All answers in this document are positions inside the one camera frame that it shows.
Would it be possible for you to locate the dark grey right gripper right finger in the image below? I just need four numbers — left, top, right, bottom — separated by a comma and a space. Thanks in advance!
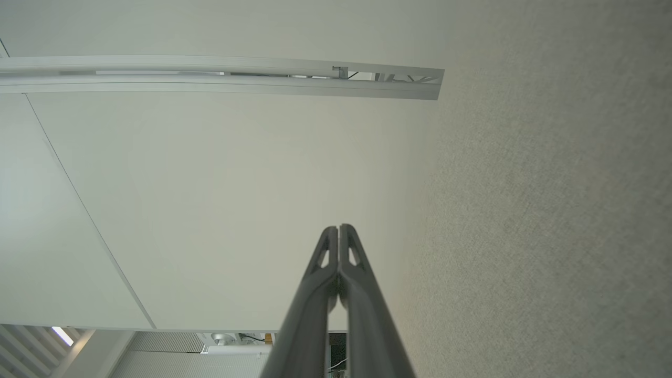
339, 225, 416, 378

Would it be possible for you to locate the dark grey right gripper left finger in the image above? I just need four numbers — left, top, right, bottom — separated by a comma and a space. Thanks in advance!
260, 226, 339, 378

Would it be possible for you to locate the grey aluminium truss post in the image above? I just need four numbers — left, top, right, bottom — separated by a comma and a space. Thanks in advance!
0, 55, 445, 101

